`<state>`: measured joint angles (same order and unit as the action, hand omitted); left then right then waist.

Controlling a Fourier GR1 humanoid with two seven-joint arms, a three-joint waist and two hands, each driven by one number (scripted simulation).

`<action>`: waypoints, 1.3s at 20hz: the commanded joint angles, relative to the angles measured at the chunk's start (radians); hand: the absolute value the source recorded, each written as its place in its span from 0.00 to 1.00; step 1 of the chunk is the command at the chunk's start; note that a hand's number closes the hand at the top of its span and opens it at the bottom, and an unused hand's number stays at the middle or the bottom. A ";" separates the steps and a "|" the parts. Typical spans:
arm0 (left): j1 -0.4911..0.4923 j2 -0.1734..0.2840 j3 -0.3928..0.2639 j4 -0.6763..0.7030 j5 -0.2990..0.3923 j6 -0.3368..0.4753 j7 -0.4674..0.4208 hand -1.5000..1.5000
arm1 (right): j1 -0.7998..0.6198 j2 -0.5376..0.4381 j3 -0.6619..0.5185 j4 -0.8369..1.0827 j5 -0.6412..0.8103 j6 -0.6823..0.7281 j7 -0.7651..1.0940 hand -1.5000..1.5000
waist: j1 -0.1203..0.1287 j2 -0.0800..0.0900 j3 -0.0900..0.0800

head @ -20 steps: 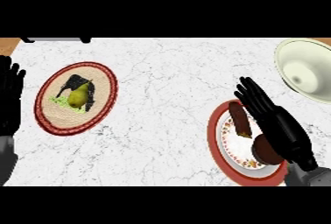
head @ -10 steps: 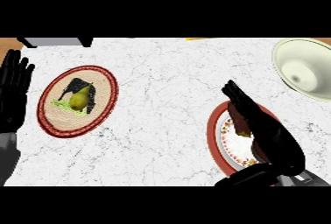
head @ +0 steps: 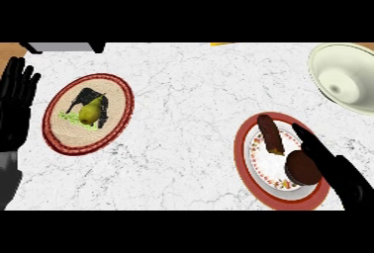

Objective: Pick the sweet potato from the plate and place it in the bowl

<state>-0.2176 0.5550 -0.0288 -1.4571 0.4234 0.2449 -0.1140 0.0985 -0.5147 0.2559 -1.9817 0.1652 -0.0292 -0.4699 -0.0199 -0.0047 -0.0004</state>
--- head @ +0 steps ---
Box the brown sweet potato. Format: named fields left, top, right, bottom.
left=256, top=114, right=287, bottom=156

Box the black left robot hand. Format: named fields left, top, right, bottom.
left=0, top=56, right=43, bottom=153

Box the green pear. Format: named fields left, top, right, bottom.
left=77, top=93, right=106, bottom=126

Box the grey appliance with black legs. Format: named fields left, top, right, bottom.
left=19, top=42, right=106, bottom=55

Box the round woven red-rimmed placemat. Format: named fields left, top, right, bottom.
left=41, top=72, right=136, bottom=157

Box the pale cream bowl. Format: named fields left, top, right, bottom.
left=307, top=42, right=374, bottom=117

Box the round brown chocolate cookie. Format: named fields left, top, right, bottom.
left=284, top=149, right=324, bottom=186

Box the red-rimmed white plate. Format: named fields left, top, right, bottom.
left=232, top=111, right=332, bottom=211

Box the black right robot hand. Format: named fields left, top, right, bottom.
left=291, top=123, right=374, bottom=211

